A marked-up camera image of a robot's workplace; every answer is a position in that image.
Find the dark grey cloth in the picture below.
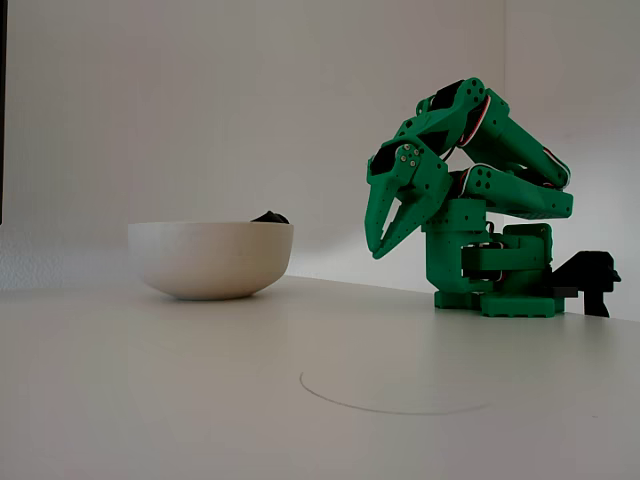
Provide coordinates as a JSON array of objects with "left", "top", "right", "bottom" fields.
[{"left": 249, "top": 210, "right": 292, "bottom": 225}]

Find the white round bowl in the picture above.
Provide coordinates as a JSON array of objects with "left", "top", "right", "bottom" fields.
[{"left": 128, "top": 221, "right": 295, "bottom": 302}]

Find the black table clamp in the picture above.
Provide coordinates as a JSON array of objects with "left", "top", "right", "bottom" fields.
[{"left": 549, "top": 249, "right": 623, "bottom": 318}]

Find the black vertical frame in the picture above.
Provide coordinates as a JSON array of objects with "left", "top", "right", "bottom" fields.
[{"left": 0, "top": 0, "right": 9, "bottom": 226}]

